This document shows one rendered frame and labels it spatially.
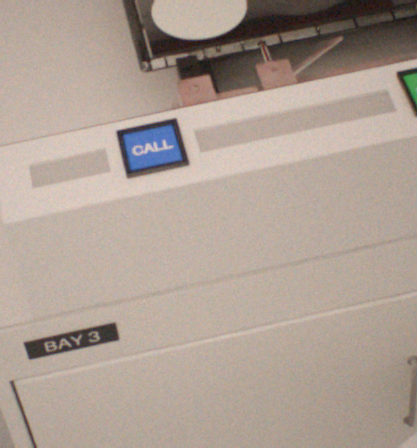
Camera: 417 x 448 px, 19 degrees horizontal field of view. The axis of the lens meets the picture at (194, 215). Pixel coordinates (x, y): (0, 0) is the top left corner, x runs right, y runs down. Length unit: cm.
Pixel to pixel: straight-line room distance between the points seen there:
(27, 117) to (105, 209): 31
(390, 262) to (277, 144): 20
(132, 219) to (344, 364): 35
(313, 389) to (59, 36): 49
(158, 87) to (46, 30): 17
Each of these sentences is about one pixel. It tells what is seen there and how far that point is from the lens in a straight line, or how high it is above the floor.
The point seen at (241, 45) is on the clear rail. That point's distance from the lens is 130.
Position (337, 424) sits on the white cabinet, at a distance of 146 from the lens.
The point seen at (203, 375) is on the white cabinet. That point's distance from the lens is 132.
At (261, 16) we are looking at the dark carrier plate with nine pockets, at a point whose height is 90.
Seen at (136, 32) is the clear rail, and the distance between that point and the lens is 133.
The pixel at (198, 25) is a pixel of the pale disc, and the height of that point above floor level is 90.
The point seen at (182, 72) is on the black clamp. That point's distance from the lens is 127.
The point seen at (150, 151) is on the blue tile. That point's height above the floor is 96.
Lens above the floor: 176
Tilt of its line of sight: 49 degrees down
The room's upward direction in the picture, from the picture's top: 8 degrees counter-clockwise
